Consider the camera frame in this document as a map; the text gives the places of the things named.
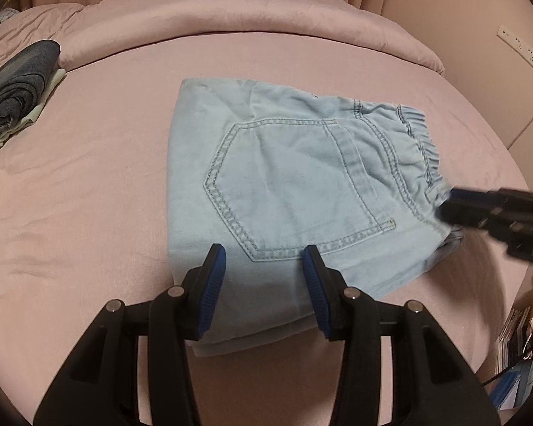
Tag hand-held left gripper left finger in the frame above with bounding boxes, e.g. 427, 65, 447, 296
32, 243, 228, 426

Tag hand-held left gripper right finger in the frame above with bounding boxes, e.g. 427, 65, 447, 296
302, 244, 500, 426

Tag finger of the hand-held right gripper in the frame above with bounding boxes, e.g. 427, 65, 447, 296
448, 187, 507, 206
437, 200, 498, 232

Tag light blue denim pants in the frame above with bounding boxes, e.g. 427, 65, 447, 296
166, 77, 465, 358

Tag stack of magazines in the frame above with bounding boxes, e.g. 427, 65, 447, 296
495, 306, 533, 376

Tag white power strip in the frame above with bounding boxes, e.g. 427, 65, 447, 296
496, 26, 533, 78

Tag blue folder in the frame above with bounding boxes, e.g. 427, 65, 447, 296
489, 359, 533, 413

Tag pale cream folded garment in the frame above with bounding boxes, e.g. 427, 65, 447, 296
0, 69, 67, 163

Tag pink duvet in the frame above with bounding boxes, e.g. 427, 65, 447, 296
0, 0, 445, 85

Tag dark grey folded garment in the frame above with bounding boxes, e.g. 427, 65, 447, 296
0, 40, 60, 134

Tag black cable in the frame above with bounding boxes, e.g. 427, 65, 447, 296
480, 354, 533, 387

